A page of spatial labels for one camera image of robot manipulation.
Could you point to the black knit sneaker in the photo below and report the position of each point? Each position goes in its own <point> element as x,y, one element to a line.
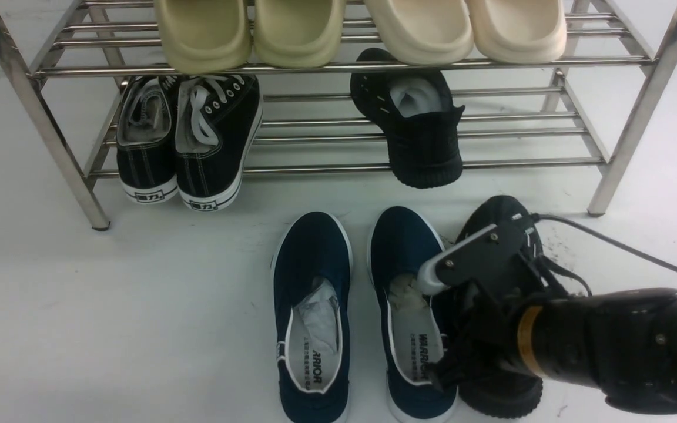
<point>416,113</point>
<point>489,389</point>

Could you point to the cream foam slipper right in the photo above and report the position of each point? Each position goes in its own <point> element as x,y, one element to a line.
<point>520,32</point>

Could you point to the black canvas sneaker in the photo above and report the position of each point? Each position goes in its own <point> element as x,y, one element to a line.
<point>145,138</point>
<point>217,120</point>

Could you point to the stainless steel shoe rack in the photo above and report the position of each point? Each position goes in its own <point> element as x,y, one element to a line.
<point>86,43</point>

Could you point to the black canvas sneaker right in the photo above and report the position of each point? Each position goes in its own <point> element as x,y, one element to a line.
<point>217,120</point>

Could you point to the navy slip-on shoe right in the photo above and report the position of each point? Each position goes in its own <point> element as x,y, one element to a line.
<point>414,329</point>

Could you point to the green foam slipper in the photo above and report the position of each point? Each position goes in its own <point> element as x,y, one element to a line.
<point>204,37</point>
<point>297,34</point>

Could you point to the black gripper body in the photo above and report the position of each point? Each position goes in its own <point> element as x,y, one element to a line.
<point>493,331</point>

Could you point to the navy slip-on shoe left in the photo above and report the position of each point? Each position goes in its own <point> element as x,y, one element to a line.
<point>311,272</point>

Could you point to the green foam slipper left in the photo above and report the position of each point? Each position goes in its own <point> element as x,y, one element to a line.
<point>204,37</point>

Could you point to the cream foam slipper left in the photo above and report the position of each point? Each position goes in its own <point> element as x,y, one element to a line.
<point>423,32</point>

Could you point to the green foam slipper right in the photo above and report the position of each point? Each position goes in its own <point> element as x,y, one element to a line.
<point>297,34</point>

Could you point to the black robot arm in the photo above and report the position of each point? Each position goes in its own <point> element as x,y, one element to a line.
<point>623,344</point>

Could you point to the cream foam slipper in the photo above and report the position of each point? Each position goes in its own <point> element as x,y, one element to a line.
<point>423,32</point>
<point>520,32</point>

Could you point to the navy slip-on shoe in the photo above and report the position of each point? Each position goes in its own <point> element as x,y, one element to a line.
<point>311,272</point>
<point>414,329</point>

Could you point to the black canvas sneaker left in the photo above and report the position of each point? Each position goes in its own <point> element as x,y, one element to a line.
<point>145,138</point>

